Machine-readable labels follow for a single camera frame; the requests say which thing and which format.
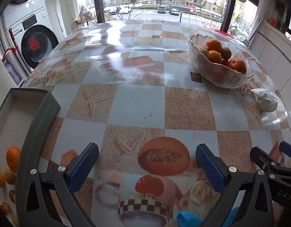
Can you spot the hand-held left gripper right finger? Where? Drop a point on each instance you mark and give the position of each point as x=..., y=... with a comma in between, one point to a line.
x=208, y=167

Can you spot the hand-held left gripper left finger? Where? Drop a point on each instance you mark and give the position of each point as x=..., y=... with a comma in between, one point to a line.
x=84, y=167

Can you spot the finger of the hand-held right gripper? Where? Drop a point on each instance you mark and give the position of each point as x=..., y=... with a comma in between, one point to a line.
x=261, y=157
x=288, y=150

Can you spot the grey rectangular tray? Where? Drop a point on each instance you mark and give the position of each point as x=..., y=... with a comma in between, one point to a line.
x=34, y=134

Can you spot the large orange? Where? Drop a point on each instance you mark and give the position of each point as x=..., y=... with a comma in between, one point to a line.
x=13, y=158

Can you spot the greenish brown round fruit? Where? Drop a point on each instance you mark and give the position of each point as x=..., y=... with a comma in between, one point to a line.
x=9, y=176

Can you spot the red cherry tomato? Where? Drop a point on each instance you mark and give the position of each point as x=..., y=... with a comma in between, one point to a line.
x=11, y=195

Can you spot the crumpled white plastic bag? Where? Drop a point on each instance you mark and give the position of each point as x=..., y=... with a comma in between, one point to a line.
x=266, y=100

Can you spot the blue rubber glove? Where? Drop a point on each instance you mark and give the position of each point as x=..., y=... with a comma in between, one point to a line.
x=185, y=218

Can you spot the printed checkered tablecloth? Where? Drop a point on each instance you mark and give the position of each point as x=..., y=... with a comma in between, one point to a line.
x=136, y=104

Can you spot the clear glass fruit bowl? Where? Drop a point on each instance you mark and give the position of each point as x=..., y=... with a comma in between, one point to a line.
x=230, y=80

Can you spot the red apple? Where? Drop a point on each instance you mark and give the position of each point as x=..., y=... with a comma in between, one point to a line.
x=217, y=73

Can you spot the dark orange tangerine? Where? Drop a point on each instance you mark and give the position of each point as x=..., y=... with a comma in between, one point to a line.
x=237, y=65

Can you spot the white low cabinet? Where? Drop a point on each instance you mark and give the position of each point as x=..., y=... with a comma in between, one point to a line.
x=273, y=52

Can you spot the green round fruit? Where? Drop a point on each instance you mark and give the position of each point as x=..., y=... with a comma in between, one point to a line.
x=226, y=52

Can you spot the purple soft object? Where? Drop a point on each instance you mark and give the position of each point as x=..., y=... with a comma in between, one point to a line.
x=11, y=72

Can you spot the green potted plant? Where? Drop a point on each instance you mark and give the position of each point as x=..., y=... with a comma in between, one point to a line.
x=281, y=26

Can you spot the red plastic basin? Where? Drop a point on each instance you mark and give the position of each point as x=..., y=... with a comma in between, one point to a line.
x=224, y=32

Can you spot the white washing machine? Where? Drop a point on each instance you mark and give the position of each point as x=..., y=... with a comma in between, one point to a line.
x=38, y=45

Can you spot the beige wrapped bouquet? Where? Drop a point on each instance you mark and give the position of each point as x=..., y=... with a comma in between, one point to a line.
x=82, y=14

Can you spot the dark parked car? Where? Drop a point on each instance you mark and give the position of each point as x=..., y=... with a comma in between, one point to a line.
x=175, y=11

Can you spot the white parked car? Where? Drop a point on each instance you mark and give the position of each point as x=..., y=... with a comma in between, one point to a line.
x=125, y=10

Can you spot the grey parked van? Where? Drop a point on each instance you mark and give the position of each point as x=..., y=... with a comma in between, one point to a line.
x=162, y=9

